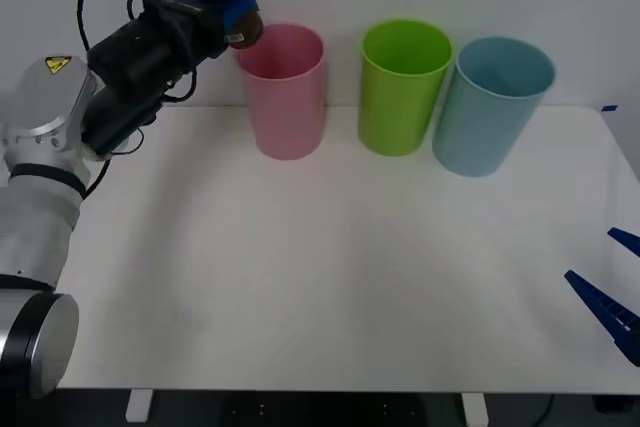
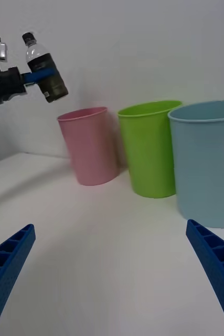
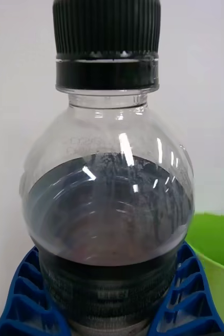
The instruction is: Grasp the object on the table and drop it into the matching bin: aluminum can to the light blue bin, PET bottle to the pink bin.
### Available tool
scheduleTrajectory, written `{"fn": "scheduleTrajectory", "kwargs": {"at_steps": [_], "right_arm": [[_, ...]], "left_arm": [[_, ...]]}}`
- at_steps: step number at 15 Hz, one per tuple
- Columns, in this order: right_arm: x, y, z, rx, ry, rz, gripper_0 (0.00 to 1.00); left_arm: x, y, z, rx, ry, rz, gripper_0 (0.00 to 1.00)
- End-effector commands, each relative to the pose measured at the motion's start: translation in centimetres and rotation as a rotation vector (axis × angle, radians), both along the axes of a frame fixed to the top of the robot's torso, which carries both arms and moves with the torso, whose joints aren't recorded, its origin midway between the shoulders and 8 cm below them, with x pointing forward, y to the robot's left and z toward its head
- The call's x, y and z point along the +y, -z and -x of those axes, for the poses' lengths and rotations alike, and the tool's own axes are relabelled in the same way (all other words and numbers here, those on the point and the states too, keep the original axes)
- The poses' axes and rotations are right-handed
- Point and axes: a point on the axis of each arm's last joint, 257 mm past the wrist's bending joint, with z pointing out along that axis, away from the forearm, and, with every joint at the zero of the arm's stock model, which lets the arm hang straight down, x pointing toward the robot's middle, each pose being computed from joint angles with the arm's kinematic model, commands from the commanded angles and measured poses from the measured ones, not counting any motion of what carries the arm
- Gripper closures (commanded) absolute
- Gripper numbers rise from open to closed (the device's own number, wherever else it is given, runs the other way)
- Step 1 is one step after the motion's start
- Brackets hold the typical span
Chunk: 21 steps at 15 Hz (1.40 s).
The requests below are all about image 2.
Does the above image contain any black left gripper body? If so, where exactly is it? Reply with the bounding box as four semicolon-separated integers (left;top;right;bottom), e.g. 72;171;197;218
0;67;28;103

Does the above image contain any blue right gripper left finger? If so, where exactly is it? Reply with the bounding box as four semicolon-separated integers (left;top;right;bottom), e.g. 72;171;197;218
0;223;36;336

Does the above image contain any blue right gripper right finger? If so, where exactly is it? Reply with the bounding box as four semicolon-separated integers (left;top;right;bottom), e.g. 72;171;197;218
186;219;224;336

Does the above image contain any dark plastic bottle black cap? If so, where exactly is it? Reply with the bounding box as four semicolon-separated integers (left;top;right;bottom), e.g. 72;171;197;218
22;31;69;103

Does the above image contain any pink plastic bin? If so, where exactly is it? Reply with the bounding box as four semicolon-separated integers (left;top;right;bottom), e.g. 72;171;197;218
57;106;120;186

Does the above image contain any pale blue plastic bin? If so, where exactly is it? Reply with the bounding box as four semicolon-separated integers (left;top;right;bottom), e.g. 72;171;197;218
167;99;224;228

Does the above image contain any green plastic bin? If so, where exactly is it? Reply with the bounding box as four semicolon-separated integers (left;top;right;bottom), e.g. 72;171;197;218
117;100;183;199

